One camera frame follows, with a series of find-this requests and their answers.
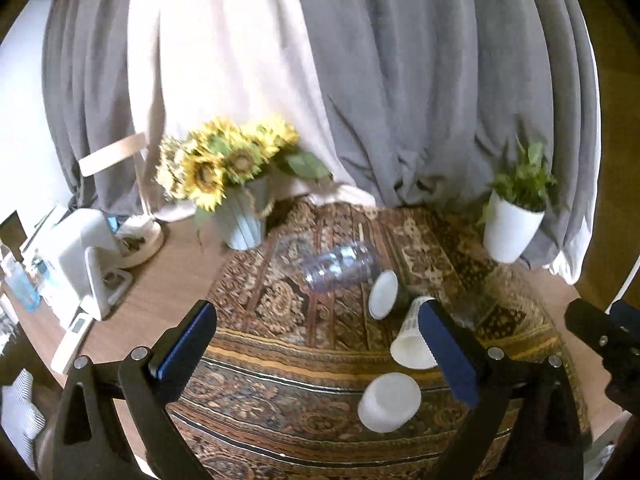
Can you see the patterned brown table mat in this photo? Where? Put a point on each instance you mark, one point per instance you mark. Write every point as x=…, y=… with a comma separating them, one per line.
x=320, y=360

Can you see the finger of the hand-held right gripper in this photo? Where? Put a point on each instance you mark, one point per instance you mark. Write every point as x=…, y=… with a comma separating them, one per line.
x=592, y=322

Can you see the striped cloth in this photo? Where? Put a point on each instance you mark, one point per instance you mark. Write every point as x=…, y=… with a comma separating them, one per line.
x=22, y=415

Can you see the green potted plant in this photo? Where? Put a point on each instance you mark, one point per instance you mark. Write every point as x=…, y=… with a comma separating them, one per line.
x=522, y=180

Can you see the white plant pot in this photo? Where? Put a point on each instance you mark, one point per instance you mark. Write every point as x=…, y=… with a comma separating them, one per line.
x=510, y=230

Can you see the white desk lamp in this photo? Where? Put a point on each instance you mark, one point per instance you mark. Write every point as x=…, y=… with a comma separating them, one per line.
x=140, y=240

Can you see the sunflower bouquet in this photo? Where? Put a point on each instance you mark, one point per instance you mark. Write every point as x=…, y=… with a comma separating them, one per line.
x=225, y=160

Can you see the white plastic cup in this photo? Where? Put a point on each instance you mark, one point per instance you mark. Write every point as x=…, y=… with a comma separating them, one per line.
x=389, y=402

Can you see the clear plastic cup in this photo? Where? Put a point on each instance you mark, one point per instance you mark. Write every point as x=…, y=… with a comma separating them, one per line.
x=340, y=266

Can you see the blue transparent bottle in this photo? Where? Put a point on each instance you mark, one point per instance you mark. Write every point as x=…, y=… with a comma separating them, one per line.
x=22, y=285

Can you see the light blue slatted vase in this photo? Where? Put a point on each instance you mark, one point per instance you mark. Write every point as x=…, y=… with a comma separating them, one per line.
x=245, y=220

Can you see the white ribbed paper cup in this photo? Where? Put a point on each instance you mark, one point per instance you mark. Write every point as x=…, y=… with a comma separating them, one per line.
x=411, y=345

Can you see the grey curtain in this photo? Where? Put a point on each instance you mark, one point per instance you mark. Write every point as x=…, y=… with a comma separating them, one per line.
x=400, y=85

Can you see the green cup with white inside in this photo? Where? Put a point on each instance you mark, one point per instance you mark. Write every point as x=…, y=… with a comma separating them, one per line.
x=382, y=294

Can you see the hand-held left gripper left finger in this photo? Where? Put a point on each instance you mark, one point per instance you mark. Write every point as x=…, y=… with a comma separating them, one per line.
x=184, y=347

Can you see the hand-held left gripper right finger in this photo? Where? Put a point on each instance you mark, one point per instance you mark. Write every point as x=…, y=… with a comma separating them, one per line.
x=448, y=355

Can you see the white sheer curtain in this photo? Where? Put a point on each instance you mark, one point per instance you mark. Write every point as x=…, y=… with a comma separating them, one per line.
x=225, y=60

